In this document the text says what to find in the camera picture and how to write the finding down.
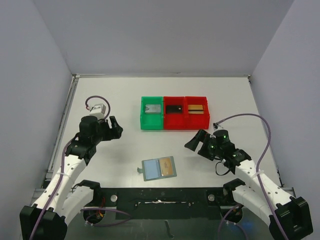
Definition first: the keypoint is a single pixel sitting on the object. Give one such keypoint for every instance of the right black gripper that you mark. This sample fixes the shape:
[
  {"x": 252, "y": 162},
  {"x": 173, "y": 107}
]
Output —
[{"x": 203, "y": 145}]

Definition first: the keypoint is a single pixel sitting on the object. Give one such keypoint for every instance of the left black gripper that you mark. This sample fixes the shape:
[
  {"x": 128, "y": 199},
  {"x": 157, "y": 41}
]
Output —
[{"x": 113, "y": 133}]

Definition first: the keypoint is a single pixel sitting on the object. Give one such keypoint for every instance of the gold card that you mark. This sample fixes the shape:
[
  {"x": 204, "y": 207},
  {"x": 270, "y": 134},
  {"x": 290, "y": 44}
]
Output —
[
  {"x": 196, "y": 109},
  {"x": 166, "y": 167}
]

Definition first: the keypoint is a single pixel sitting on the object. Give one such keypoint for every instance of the green card holder wallet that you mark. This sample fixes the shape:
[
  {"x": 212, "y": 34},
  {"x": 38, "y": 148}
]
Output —
[{"x": 151, "y": 169}]

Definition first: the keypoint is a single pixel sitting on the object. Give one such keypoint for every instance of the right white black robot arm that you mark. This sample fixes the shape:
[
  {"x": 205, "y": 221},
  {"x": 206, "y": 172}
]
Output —
[{"x": 287, "y": 217}]

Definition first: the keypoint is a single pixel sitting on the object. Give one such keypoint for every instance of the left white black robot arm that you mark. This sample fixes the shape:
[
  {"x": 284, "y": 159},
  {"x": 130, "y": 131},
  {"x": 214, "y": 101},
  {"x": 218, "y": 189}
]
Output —
[{"x": 43, "y": 219}]

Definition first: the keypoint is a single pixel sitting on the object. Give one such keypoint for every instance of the black card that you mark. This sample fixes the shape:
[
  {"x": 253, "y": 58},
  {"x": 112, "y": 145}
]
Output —
[{"x": 174, "y": 109}]

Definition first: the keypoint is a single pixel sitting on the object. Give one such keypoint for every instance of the silver grey card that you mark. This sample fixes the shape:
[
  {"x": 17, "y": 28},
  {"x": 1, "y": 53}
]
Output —
[{"x": 152, "y": 109}]

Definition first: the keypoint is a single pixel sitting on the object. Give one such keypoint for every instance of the right red plastic bin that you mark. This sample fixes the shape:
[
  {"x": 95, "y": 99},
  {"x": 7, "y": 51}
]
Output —
[{"x": 197, "y": 121}]

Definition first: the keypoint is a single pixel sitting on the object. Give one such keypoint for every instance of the red plastic bin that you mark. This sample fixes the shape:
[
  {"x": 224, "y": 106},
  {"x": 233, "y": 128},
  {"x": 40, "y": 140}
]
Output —
[
  {"x": 197, "y": 121},
  {"x": 174, "y": 121}
]

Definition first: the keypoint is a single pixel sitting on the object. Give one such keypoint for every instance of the middle red plastic bin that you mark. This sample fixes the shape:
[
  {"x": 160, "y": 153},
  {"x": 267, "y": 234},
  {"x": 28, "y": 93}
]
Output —
[{"x": 174, "y": 121}]

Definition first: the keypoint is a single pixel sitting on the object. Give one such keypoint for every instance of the green plastic bin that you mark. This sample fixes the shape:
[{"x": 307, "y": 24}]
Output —
[{"x": 151, "y": 122}]

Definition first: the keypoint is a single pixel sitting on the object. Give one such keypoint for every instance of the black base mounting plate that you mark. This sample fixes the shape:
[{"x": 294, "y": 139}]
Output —
[{"x": 164, "y": 203}]

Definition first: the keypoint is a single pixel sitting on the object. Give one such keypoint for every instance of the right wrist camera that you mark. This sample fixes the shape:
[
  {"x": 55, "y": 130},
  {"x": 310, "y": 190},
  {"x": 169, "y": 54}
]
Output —
[{"x": 217, "y": 126}]

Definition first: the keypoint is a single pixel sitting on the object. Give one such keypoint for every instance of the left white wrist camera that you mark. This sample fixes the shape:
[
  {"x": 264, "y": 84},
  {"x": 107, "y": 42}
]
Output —
[{"x": 98, "y": 111}]

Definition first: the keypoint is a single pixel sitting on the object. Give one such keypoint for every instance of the left aluminium side rail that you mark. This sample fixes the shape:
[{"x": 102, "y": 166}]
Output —
[{"x": 62, "y": 125}]

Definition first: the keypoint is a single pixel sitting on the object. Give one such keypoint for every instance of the aluminium frame rail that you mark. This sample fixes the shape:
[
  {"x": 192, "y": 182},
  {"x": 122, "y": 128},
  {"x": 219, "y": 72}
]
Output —
[{"x": 289, "y": 190}]

